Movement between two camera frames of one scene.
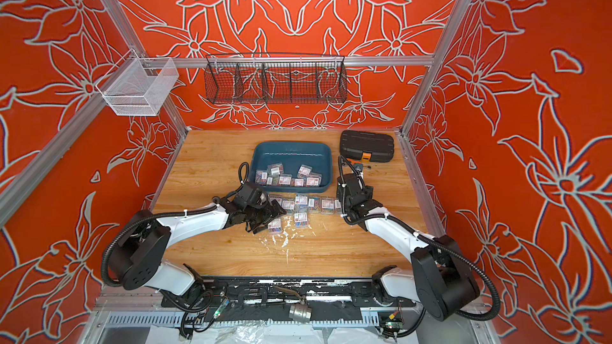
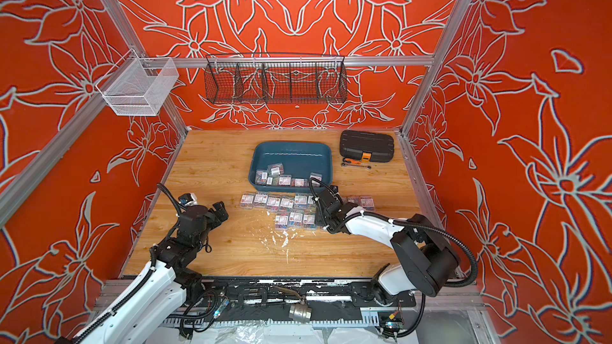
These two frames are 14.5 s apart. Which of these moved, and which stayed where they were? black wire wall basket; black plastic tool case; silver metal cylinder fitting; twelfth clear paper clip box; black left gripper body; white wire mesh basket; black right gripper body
Moved: black right gripper body; twelfth clear paper clip box; black left gripper body
Stayed: white wire mesh basket; silver metal cylinder fitting; black plastic tool case; black wire wall basket
